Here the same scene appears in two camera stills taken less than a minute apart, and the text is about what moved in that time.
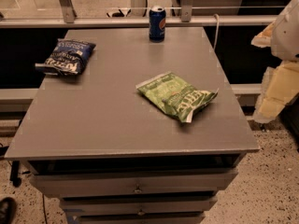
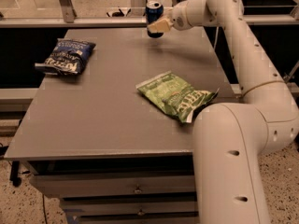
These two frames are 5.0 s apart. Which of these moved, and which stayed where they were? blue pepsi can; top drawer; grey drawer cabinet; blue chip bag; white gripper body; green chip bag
Moved: white gripper body; blue pepsi can
Stayed: blue chip bag; top drawer; green chip bag; grey drawer cabinet
